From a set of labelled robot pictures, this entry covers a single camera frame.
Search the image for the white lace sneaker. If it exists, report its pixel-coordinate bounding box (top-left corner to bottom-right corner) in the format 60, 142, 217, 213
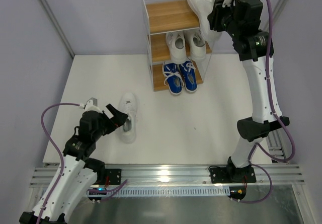
166, 31, 187, 64
184, 29, 206, 61

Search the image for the blue canvas sneaker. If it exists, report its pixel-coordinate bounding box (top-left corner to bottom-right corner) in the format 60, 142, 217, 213
162, 62, 184, 96
179, 60, 197, 93

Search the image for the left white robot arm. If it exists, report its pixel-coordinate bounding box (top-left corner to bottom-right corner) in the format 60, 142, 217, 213
19, 100, 128, 223

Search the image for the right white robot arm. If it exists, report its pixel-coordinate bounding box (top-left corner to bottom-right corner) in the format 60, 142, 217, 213
208, 0, 290, 184

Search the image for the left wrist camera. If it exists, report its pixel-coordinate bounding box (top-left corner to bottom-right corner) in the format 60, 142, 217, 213
79, 98, 100, 111

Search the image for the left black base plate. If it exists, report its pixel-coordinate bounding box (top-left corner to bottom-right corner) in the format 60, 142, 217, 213
101, 168, 122, 186

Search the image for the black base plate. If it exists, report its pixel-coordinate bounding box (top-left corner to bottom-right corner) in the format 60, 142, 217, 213
208, 166, 257, 184
101, 168, 122, 186

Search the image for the aluminium mounting rail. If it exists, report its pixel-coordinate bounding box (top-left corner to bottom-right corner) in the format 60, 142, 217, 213
29, 163, 304, 186

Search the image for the slotted cable duct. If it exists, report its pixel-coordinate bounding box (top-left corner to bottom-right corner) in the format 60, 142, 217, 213
87, 185, 230, 198

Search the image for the white wire shoe shelf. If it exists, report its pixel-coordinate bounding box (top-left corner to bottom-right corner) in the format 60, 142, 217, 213
142, 0, 213, 91

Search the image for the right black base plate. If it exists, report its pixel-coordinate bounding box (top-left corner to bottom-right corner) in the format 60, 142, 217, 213
208, 166, 257, 184

